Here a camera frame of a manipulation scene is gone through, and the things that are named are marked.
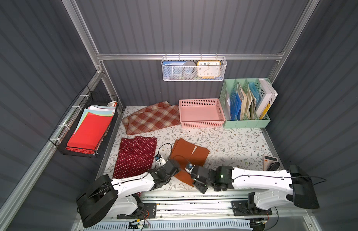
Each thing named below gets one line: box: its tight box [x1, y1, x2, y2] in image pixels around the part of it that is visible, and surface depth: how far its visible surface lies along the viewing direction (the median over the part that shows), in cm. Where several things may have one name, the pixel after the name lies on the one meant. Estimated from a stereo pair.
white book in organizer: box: [255, 78, 279, 119], surface depth 100 cm
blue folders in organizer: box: [229, 81, 243, 121], surface depth 104 cm
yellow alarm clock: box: [197, 60, 221, 79], surface depth 90 cm
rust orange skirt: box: [171, 137, 211, 187], surface depth 96 cm
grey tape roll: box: [181, 61, 198, 79], surface depth 89 cm
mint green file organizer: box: [219, 77, 272, 129], surface depth 104 cm
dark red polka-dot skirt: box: [112, 136, 157, 179], surface depth 95 cm
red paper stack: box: [65, 105, 116, 154], surface depth 75 cm
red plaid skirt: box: [122, 100, 181, 136], surface depth 114 cm
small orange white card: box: [262, 154, 279, 171], surface depth 91 cm
